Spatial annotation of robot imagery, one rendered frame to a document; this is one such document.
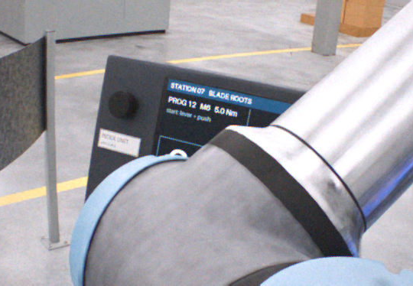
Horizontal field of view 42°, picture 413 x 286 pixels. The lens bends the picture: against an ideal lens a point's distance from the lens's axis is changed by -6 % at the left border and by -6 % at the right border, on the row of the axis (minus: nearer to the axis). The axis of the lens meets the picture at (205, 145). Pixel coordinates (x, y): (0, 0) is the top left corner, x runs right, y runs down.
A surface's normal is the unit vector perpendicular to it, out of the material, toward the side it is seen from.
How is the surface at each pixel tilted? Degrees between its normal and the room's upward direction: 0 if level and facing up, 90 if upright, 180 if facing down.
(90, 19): 90
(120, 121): 75
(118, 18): 90
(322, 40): 90
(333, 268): 8
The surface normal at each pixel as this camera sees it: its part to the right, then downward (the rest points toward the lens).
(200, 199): -0.33, -0.60
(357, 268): 0.15, -0.87
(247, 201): -0.13, -0.41
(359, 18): -0.76, 0.18
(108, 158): -0.37, 0.06
